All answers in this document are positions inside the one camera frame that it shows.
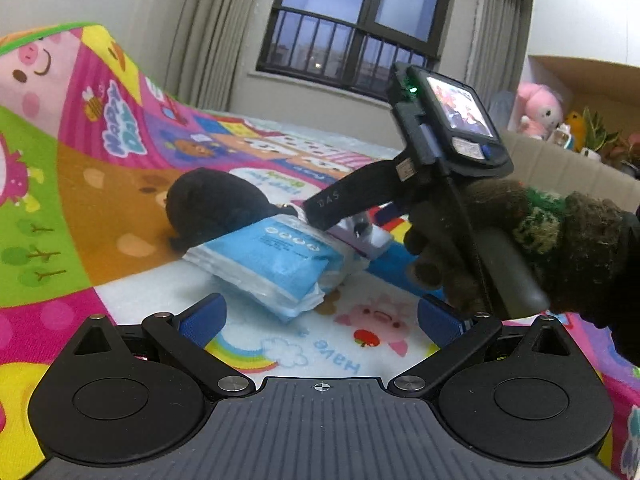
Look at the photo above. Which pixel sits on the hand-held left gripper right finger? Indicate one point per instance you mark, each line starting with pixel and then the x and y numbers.
pixel 442 322

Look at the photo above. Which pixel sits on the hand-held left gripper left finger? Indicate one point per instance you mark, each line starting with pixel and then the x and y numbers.
pixel 202 320

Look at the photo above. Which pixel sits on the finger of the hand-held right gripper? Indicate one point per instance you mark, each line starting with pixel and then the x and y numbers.
pixel 350 192
pixel 360 246

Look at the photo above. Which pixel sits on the blue tissue pack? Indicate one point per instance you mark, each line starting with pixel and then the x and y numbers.
pixel 280 260

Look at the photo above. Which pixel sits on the black plush toy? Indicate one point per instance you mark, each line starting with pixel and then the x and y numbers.
pixel 215 205

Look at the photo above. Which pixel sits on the person's right hand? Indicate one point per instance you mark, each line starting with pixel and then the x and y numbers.
pixel 550 230

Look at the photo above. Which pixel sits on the white sheer curtain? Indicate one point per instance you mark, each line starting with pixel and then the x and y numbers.
pixel 495 50

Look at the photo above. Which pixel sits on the pink plush doll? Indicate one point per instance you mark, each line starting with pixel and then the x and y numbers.
pixel 540 110

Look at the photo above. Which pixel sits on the black framed window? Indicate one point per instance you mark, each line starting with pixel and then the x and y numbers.
pixel 367 35

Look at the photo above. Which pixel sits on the cardboard box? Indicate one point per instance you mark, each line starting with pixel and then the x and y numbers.
pixel 550 165

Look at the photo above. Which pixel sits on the small white bottle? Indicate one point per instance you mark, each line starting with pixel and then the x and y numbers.
pixel 561 137

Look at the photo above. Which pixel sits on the yellow plush toy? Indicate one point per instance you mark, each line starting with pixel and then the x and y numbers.
pixel 575 122

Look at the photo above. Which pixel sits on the wooden shelf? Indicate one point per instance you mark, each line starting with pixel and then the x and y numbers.
pixel 590 85

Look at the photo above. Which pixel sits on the green potted plant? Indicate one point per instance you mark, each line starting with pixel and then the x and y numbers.
pixel 597 132

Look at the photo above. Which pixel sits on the colourful cartoon play mat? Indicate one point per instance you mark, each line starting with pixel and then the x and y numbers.
pixel 75 185

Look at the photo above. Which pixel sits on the red leafed potted plant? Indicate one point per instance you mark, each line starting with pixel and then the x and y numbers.
pixel 629 155

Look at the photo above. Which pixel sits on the grey curtain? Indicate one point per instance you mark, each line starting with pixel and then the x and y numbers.
pixel 215 35

